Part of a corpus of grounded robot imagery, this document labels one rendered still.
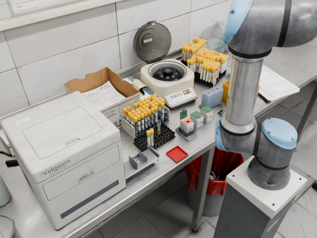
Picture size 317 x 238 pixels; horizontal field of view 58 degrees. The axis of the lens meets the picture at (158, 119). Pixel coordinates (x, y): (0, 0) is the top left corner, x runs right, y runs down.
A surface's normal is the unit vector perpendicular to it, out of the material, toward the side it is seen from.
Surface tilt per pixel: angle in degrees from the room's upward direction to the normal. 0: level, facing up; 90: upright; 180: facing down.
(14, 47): 90
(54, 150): 0
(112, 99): 1
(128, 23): 90
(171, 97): 25
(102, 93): 2
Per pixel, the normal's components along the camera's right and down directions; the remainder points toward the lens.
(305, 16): 0.15, 0.02
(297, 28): -0.05, 0.47
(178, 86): 0.50, 0.57
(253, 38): -0.22, 0.70
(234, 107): -0.63, 0.56
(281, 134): 0.08, -0.77
